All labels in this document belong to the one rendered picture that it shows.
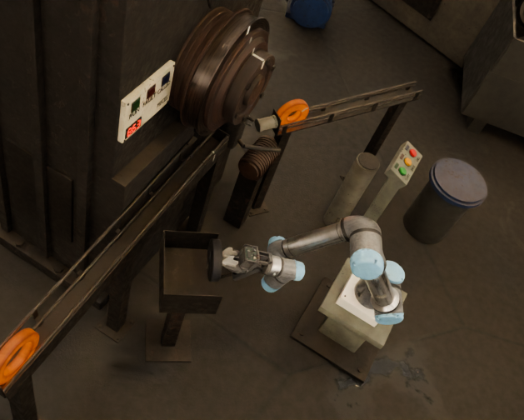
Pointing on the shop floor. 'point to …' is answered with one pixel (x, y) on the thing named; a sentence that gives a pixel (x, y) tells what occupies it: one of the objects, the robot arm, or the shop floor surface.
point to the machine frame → (78, 122)
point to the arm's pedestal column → (333, 338)
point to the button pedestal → (396, 181)
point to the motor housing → (249, 180)
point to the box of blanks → (506, 72)
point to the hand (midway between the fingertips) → (215, 257)
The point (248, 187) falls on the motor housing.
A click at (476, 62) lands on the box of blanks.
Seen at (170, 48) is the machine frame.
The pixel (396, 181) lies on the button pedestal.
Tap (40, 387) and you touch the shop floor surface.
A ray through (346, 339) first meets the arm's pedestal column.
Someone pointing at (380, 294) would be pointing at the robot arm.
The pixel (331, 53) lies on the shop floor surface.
